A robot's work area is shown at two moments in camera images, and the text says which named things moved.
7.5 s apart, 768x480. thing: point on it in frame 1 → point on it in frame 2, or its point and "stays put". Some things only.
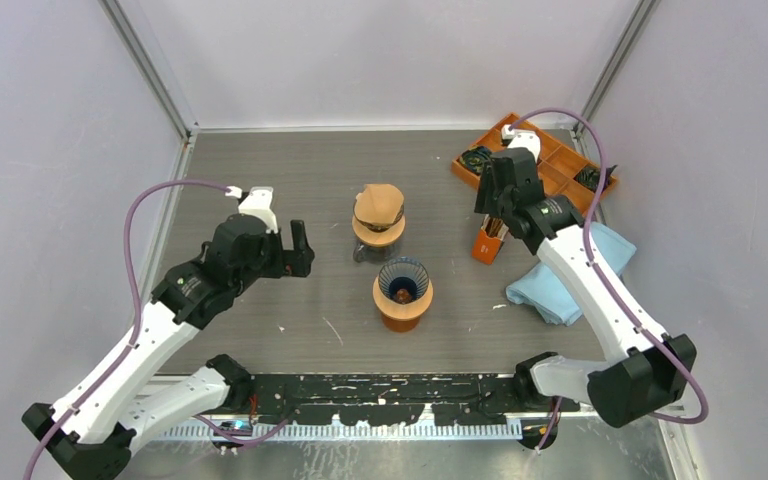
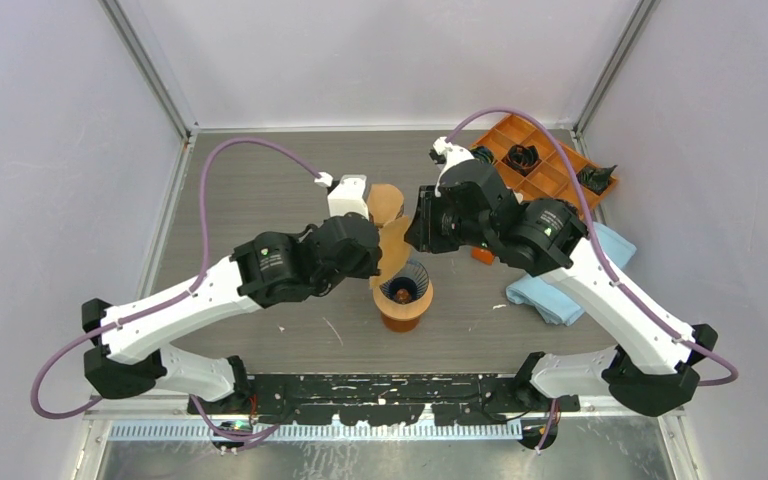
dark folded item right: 590,176 stays put
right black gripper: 485,202 → 422,234
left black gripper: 293,262 → 369,269
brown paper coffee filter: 379,203 stays put
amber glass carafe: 400,326 stays put
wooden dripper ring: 402,309 stays put
